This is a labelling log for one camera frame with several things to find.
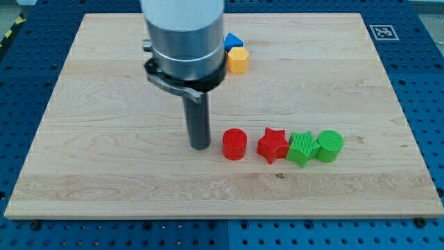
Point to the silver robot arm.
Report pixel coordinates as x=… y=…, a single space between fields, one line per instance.
x=187 y=46

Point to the red star block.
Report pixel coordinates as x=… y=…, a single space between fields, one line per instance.
x=273 y=145

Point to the green star block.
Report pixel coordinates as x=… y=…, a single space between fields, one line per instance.
x=302 y=148

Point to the red cylinder block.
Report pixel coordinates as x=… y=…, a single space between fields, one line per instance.
x=234 y=144

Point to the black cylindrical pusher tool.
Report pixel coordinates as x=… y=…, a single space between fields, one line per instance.
x=198 y=122

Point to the yellow hexagon block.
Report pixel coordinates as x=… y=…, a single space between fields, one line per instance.
x=238 y=60

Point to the wooden board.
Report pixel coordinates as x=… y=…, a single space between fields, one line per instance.
x=111 y=145

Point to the blue triangle block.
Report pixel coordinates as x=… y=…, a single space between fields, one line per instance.
x=231 y=40

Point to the green cylinder block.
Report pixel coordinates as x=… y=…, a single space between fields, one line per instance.
x=331 y=144

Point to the white fiducial marker tag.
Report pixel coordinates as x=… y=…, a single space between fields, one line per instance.
x=384 y=32

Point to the black yellow hazard tape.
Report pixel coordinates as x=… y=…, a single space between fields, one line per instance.
x=12 y=32

